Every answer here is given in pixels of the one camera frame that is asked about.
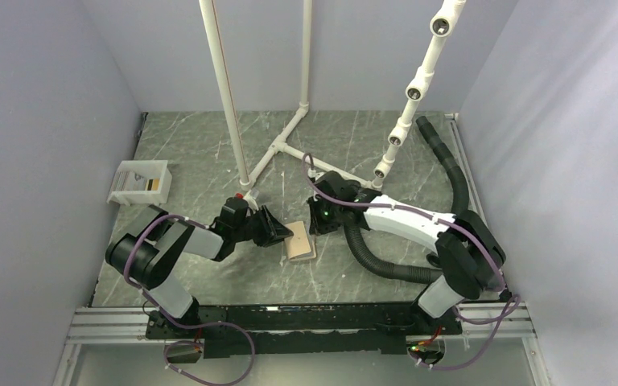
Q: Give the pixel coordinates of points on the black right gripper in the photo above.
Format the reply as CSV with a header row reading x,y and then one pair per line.
x,y
317,227

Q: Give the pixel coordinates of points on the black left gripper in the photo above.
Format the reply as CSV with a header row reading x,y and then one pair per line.
x,y
273,231

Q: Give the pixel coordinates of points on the tan leather card holder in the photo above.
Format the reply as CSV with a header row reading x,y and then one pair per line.
x,y
300,246

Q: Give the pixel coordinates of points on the white card tray box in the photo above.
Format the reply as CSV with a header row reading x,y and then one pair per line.
x,y
140,182

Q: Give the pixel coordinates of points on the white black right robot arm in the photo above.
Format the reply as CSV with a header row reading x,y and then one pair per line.
x,y
470,258

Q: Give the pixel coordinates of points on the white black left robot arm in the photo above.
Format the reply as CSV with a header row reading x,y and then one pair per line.
x,y
146,253

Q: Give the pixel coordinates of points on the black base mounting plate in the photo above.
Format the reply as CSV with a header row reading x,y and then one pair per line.
x,y
385,327

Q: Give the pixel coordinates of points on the side aluminium rail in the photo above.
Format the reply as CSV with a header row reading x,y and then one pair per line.
x,y
458,149

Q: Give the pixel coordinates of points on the aluminium extrusion rail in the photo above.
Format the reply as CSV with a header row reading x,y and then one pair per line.
x,y
127,325

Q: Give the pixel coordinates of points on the white PVC pipe frame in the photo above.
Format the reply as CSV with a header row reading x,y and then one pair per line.
x,y
275,63

